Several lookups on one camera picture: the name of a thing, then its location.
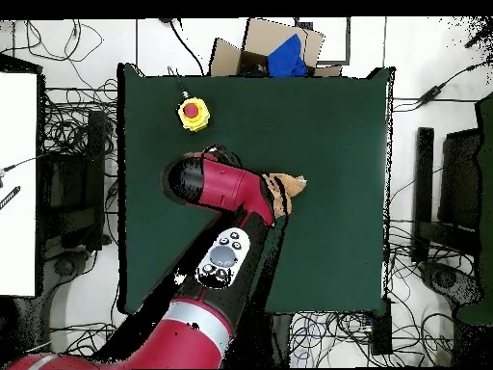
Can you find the orange terry towel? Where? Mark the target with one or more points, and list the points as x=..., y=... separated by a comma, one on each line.
x=294, y=185

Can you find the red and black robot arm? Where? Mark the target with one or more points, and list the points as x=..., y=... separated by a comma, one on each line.
x=227, y=185

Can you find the dark green table cloth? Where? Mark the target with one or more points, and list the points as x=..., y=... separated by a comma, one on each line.
x=327, y=154

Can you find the yellow emergency stop button box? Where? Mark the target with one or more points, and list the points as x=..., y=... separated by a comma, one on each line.
x=191, y=115

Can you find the blue garment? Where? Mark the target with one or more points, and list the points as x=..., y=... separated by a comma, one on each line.
x=287, y=58

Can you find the black stand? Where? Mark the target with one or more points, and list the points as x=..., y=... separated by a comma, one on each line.
x=94, y=173
x=423, y=173

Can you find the brown cardboard box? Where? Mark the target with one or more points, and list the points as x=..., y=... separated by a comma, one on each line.
x=258, y=36

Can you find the black framed white panel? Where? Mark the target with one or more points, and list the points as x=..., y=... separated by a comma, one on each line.
x=347, y=38

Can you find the black chair base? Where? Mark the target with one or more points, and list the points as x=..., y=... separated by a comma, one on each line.
x=443, y=279

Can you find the black striped bar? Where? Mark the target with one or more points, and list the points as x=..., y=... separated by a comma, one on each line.
x=9, y=197

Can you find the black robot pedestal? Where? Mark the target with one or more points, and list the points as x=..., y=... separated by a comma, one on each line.
x=281, y=339

